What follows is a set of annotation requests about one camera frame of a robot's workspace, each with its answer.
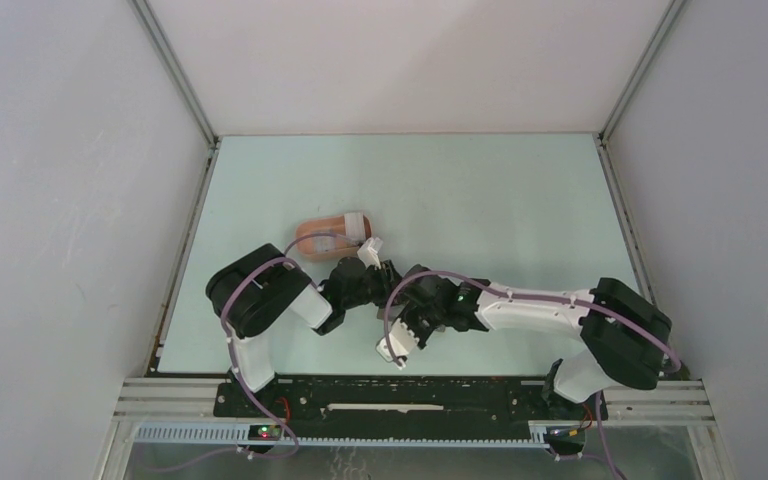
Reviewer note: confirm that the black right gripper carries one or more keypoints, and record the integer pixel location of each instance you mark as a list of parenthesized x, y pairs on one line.
[(405, 317)]

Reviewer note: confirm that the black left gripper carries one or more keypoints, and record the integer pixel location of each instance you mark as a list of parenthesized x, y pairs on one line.
[(386, 282)]

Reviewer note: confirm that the peach plastic card tray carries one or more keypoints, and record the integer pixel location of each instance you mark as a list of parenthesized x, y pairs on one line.
[(333, 245)]

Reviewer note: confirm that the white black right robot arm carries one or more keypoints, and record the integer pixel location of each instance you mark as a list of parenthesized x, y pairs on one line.
[(624, 337)]

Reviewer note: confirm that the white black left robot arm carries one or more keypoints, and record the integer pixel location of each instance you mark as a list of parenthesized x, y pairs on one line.
[(250, 294)]

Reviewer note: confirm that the stack of credit cards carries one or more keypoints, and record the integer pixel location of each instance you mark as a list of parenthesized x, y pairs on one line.
[(355, 227)]

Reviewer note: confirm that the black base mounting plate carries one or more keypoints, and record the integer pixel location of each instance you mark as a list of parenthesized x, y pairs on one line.
[(406, 408)]

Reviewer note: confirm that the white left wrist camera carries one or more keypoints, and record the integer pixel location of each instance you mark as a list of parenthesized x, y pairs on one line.
[(368, 252)]

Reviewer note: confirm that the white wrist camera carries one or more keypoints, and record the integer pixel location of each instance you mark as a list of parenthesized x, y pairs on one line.
[(368, 252), (398, 344)]

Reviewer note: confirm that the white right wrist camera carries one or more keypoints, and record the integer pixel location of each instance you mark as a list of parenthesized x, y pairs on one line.
[(398, 344)]

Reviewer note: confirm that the white cable duct strip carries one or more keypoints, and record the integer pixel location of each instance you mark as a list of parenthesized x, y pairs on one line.
[(239, 435)]

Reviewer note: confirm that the aluminium frame rail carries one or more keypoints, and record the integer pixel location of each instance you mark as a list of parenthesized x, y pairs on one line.
[(167, 399)]

